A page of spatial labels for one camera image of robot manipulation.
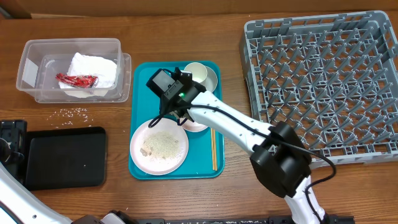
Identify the white paper cup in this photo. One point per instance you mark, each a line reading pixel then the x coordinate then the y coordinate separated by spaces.
pixel 198 70

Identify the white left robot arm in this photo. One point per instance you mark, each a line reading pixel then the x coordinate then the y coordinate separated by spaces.
pixel 18 205

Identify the black waste tray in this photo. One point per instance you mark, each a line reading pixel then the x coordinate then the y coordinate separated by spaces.
pixel 66 158

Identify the white napkin in bin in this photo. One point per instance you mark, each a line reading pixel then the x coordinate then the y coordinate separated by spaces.
pixel 100 67

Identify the pink plate with rice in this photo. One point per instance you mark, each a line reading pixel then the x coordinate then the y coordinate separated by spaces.
pixel 159 150

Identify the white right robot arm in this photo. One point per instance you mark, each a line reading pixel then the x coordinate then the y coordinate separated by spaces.
pixel 278 157

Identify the grey dishwasher rack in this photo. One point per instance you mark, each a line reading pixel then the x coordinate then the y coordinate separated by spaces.
pixel 333 78

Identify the clear plastic bin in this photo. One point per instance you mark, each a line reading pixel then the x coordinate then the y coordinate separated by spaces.
pixel 42 59

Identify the pink small bowl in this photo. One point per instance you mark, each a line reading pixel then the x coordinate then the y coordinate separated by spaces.
pixel 191 126

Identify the spilled rice grains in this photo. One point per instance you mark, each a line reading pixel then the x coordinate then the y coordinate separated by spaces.
pixel 69 118

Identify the wooden chopstick left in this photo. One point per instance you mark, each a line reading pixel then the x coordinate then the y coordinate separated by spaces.
pixel 213 149

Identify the grey-green small saucer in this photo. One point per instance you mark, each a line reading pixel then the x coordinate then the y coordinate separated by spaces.
pixel 211 80

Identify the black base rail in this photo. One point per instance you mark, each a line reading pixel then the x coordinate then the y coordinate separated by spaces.
pixel 268 220

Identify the teal plastic tray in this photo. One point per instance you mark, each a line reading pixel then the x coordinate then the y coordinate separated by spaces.
pixel 145 106

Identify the red snack wrapper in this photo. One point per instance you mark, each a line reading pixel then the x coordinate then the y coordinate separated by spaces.
pixel 79 81

